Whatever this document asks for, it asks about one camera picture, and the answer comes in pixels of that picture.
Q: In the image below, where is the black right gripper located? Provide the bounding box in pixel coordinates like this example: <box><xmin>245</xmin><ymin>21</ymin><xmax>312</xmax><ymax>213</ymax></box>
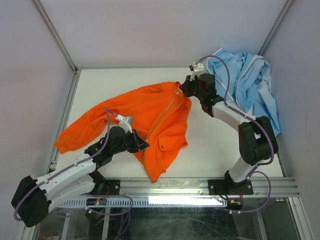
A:
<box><xmin>179</xmin><ymin>73</ymin><xmax>205</xmax><ymax>100</ymax></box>

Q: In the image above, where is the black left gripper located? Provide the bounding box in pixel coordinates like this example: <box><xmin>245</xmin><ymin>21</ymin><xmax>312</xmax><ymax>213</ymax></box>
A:
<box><xmin>111</xmin><ymin>129</ymin><xmax>149</xmax><ymax>155</ymax></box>

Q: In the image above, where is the orange zip jacket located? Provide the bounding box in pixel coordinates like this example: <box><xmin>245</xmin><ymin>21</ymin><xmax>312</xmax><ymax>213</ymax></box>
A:
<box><xmin>54</xmin><ymin>81</ymin><xmax>192</xmax><ymax>182</ymax></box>

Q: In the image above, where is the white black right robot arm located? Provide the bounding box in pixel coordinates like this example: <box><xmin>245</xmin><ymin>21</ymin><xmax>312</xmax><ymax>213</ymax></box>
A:
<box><xmin>179</xmin><ymin>73</ymin><xmax>279</xmax><ymax>194</ymax></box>

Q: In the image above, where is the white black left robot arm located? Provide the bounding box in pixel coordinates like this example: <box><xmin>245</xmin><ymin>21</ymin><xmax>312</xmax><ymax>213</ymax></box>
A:
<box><xmin>11</xmin><ymin>126</ymin><xmax>150</xmax><ymax>228</ymax></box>

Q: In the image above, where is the light blue zip jacket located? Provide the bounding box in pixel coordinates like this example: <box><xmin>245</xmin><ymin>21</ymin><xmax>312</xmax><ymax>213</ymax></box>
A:
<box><xmin>205</xmin><ymin>48</ymin><xmax>281</xmax><ymax>136</ymax></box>

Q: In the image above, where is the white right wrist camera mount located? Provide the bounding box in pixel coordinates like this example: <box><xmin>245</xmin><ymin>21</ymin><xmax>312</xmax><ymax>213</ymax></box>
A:
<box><xmin>189</xmin><ymin>62</ymin><xmax>205</xmax><ymax>81</ymax></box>

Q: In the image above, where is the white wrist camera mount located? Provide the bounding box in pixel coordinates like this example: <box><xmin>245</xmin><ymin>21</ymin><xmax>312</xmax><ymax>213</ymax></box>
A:
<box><xmin>189</xmin><ymin>62</ymin><xmax>205</xmax><ymax>81</ymax></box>
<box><xmin>115</xmin><ymin>114</ymin><xmax>134</xmax><ymax>133</ymax></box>

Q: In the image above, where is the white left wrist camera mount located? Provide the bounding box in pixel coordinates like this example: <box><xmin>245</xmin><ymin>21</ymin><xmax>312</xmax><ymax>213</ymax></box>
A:
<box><xmin>115</xmin><ymin>114</ymin><xmax>134</xmax><ymax>133</ymax></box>

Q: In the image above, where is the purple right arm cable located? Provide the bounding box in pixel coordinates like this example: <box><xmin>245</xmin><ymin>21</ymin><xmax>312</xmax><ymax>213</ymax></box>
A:
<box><xmin>197</xmin><ymin>54</ymin><xmax>275</xmax><ymax>215</ymax></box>

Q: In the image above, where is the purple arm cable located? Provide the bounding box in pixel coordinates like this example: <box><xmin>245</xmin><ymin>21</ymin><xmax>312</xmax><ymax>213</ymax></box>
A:
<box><xmin>197</xmin><ymin>54</ymin><xmax>275</xmax><ymax>215</ymax></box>
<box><xmin>13</xmin><ymin>107</ymin><xmax>135</xmax><ymax>221</ymax></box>

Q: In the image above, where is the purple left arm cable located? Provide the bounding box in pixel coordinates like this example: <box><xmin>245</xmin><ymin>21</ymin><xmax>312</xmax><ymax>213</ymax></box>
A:
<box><xmin>13</xmin><ymin>107</ymin><xmax>135</xmax><ymax>221</ymax></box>

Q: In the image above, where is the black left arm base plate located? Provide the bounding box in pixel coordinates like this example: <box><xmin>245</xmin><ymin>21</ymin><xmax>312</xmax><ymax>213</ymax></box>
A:
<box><xmin>97</xmin><ymin>179</ymin><xmax>121</xmax><ymax>196</ymax></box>

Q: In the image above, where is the white slotted cable duct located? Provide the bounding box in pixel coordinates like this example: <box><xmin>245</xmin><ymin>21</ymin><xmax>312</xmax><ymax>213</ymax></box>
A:
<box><xmin>58</xmin><ymin>195</ymin><xmax>227</xmax><ymax>209</ymax></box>

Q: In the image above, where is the right aluminium corner post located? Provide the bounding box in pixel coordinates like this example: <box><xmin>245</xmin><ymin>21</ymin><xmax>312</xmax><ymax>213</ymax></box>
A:
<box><xmin>258</xmin><ymin>0</ymin><xmax>295</xmax><ymax>56</ymax></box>

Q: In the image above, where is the aluminium corner post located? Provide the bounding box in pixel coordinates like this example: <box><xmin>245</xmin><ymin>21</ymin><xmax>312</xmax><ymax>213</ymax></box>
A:
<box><xmin>258</xmin><ymin>0</ymin><xmax>295</xmax><ymax>56</ymax></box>
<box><xmin>31</xmin><ymin>0</ymin><xmax>78</xmax><ymax>73</ymax></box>

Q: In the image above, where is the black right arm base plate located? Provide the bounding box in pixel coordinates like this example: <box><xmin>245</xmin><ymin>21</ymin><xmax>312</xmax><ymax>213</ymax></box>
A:
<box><xmin>207</xmin><ymin>179</ymin><xmax>254</xmax><ymax>196</ymax></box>

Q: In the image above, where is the aluminium front rail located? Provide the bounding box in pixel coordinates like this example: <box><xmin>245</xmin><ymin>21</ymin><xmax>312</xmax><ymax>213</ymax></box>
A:
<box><xmin>72</xmin><ymin>176</ymin><xmax>300</xmax><ymax>199</ymax></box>

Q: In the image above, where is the left aluminium corner post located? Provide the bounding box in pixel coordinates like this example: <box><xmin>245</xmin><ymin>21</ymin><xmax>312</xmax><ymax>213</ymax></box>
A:
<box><xmin>31</xmin><ymin>0</ymin><xmax>78</xmax><ymax>73</ymax></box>

